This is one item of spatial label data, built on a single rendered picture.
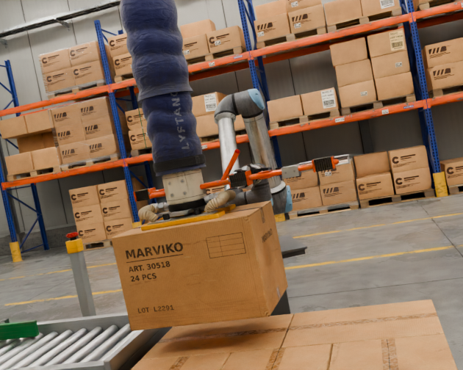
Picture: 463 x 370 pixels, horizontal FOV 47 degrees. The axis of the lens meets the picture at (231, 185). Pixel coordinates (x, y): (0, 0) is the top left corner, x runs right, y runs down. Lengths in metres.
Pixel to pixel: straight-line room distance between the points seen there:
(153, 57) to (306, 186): 7.27
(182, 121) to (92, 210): 8.49
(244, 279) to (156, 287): 0.37
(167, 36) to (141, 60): 0.14
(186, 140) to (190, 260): 0.49
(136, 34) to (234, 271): 1.03
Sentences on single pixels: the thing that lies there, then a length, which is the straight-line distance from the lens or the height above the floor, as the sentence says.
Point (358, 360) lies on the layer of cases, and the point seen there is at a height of 0.54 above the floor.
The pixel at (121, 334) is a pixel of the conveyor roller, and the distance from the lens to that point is 2.78.
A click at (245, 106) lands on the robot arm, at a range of 2.78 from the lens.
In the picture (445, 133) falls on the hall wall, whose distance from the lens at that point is 10.69.
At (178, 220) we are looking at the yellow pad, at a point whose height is 1.09.
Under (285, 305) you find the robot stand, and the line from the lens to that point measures 3.08.
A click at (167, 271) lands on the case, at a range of 2.17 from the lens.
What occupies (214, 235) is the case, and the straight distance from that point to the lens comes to 2.07.
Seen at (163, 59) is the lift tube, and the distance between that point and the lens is 2.22.
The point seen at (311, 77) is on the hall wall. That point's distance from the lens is 10.67.
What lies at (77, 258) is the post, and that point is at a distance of 3.14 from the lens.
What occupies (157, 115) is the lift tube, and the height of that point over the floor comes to 1.52.
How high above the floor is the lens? 1.31
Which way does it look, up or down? 3 degrees down
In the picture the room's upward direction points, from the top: 11 degrees counter-clockwise
